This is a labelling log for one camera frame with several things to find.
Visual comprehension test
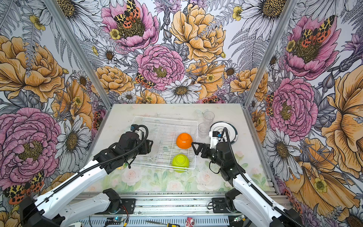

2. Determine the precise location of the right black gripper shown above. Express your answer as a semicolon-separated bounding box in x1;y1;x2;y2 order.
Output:
190;142;224;168

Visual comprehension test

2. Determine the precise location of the clear plastic cup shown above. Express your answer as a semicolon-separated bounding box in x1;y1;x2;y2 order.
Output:
198;123;210;139
203;111;215;127
193;109;203;119

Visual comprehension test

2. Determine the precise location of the green rimmed white plate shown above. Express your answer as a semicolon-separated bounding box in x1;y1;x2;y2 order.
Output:
209;121;238;144

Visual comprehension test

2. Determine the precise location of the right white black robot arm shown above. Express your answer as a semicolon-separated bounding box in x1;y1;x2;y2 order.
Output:
192;128;303;227

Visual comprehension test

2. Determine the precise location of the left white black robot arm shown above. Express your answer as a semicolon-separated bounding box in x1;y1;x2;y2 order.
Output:
19;124;153;227

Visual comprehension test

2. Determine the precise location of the orange plastic bowl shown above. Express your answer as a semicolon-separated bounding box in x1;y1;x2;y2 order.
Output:
176;133;193;149

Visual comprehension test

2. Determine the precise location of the lime green plastic bowl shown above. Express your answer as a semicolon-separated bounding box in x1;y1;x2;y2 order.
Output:
172;154;190;173

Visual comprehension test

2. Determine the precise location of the green circuit board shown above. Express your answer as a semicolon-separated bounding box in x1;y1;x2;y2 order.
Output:
105;217;126;225

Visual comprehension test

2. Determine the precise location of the red white small object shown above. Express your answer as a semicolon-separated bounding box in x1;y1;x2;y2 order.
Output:
185;217;195;227

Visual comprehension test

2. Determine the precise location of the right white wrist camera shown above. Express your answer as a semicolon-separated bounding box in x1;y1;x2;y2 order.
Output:
209;131;222;149

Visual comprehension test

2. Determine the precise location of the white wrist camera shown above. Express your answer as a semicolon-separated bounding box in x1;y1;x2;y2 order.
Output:
130;124;142;136
209;131;222;149

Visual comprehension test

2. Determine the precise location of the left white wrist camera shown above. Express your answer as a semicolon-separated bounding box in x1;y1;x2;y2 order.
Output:
130;124;142;136

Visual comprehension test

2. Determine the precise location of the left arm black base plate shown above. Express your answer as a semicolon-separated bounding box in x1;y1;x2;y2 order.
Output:
113;199;136;215

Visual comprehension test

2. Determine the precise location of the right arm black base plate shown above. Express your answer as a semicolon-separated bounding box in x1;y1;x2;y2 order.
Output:
212;197;237;213

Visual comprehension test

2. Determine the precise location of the aluminium frame rail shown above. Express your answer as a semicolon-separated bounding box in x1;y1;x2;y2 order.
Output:
70;192;284;218

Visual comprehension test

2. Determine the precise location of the yellow handled screwdriver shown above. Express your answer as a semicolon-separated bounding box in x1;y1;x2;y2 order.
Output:
146;220;180;227

